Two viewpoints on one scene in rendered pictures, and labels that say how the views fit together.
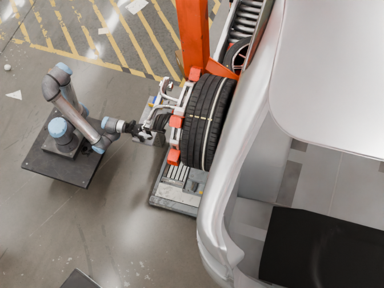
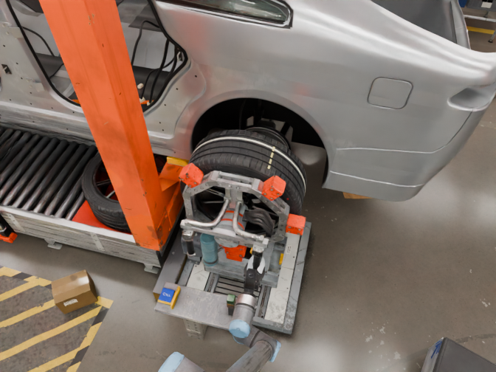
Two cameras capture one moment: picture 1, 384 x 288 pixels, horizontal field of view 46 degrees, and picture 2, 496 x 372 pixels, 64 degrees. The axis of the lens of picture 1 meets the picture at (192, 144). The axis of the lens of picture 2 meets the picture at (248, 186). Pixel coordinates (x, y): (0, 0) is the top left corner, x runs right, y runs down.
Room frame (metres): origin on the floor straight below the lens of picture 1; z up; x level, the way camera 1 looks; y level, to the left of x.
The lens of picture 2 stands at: (1.79, 1.17, 2.54)
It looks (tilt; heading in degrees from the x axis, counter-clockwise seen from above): 51 degrees down; 259
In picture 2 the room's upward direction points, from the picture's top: 2 degrees clockwise
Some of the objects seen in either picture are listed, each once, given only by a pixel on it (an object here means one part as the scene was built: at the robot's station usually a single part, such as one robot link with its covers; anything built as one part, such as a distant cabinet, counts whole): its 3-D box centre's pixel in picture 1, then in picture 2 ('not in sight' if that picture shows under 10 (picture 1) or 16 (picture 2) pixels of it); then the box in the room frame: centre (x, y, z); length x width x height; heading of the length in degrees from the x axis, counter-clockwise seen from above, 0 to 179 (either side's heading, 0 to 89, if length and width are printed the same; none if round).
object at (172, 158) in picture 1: (174, 157); (295, 224); (1.33, 0.13, 0.85); 0.09 x 0.08 x 0.07; 156
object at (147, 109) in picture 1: (151, 120); (196, 305); (1.88, 0.30, 0.44); 0.43 x 0.17 x 0.03; 156
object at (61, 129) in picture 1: (60, 130); not in sight; (1.85, 1.00, 0.54); 0.17 x 0.15 x 0.18; 138
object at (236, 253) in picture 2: not in sight; (238, 242); (1.60, -0.03, 0.48); 0.16 x 0.12 x 0.17; 66
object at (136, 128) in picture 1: (132, 130); (250, 286); (1.61, 0.40, 0.80); 0.12 x 0.08 x 0.09; 66
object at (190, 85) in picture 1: (187, 118); (235, 212); (1.62, 0.01, 0.85); 0.54 x 0.07 x 0.54; 156
